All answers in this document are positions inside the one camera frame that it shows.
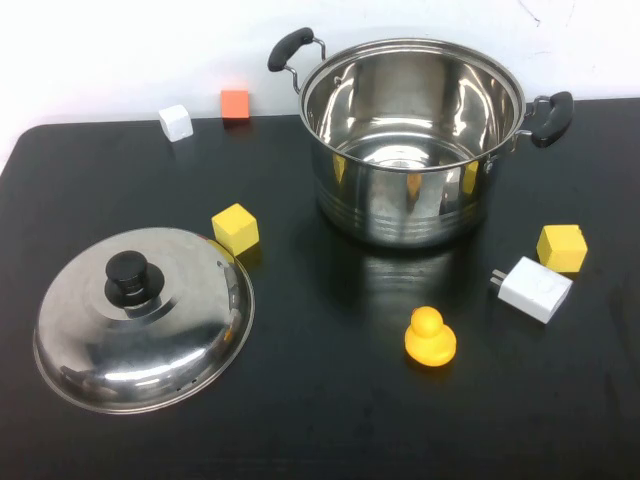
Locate steel lid with black knob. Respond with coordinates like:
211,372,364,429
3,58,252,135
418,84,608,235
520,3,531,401
32,227,256,416

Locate yellow cube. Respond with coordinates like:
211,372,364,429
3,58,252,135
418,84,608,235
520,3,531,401
536,224,589,274
211,202,260,257

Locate yellow rubber duck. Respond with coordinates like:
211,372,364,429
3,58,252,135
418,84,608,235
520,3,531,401
403,305,458,370

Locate orange cube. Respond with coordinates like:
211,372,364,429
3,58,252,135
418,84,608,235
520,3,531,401
220,89,252,127

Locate white cube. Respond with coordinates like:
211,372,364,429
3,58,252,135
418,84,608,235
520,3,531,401
158,104,195,144

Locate white plug charger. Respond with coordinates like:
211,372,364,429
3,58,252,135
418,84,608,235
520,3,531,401
490,255,574,326

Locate stainless steel pot black handles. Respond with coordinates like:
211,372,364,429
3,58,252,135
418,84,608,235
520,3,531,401
267,26,575,250

